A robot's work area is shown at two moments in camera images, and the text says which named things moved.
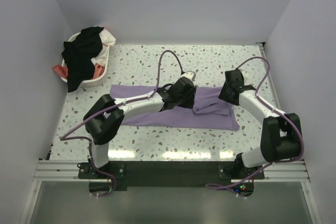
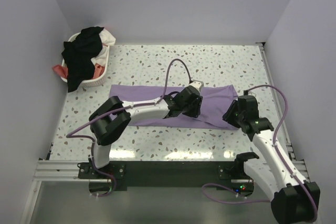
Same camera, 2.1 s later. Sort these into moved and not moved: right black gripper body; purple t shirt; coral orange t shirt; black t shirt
Moved: right black gripper body
Not moved: black t shirt; purple t shirt; coral orange t shirt
